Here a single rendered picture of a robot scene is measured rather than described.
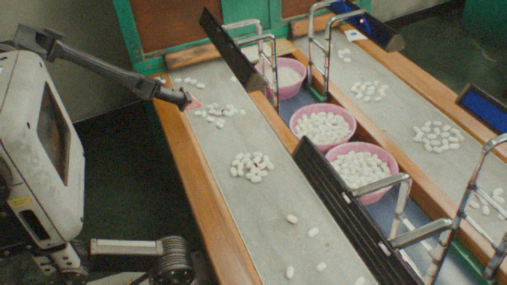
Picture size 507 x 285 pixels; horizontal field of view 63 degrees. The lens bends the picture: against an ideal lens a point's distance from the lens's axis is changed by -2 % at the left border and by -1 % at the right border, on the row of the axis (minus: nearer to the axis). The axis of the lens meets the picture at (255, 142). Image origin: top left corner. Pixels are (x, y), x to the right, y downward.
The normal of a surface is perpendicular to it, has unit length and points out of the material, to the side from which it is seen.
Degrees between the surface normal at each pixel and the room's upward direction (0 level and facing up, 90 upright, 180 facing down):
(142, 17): 90
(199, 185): 0
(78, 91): 90
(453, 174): 0
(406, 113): 0
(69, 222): 84
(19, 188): 90
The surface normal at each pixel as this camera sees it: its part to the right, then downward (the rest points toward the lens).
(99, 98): 0.44, 0.57
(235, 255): -0.07, -0.75
